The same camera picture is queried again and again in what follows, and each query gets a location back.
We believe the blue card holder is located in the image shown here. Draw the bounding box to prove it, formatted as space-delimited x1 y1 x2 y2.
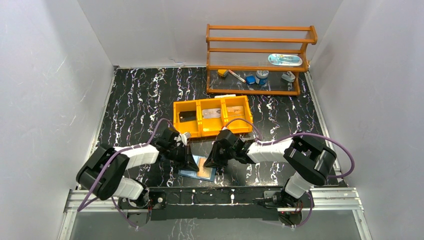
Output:
178 155 217 182

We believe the yellow three-compartment bin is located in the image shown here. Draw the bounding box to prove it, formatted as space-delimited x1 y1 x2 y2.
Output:
173 95 253 139

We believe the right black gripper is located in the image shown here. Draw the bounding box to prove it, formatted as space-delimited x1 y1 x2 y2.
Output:
203 140 236 168

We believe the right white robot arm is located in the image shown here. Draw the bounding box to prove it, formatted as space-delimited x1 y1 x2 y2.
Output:
204 129 337 207

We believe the white rectangular box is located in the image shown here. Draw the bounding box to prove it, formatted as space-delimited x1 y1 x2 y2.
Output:
214 94 237 99

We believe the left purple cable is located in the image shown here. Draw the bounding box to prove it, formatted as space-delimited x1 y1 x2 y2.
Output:
76 118 175 229

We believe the white marker pen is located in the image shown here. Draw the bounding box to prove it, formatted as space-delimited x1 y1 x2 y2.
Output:
228 69 246 83

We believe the purple cable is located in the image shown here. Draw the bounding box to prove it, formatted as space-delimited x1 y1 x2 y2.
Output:
223 118 356 229
76 118 175 229

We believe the blue blister pack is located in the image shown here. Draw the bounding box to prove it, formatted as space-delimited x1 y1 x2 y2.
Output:
267 53 303 67

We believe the black credit card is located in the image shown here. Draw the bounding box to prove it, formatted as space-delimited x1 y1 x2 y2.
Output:
178 110 197 123

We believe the silver credit card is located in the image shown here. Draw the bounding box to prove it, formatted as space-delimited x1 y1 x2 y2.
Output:
202 108 221 119

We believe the orange wooden shelf rack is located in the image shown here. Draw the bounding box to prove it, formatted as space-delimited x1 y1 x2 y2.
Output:
205 24 318 96

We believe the blue small box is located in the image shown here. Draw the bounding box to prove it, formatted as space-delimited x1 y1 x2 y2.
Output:
245 75 256 85

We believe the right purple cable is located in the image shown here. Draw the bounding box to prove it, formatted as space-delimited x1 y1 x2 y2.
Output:
223 118 356 229

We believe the yellow sponge block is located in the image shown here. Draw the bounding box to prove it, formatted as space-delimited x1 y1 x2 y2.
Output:
217 69 229 78

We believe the orange credit card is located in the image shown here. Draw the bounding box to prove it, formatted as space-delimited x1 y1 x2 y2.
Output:
197 157 213 179
226 105 245 117

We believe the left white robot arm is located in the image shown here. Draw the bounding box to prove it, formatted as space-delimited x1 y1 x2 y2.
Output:
76 127 199 208

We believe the grey tape dispenser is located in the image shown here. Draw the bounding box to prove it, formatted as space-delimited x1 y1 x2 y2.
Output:
281 71 296 83

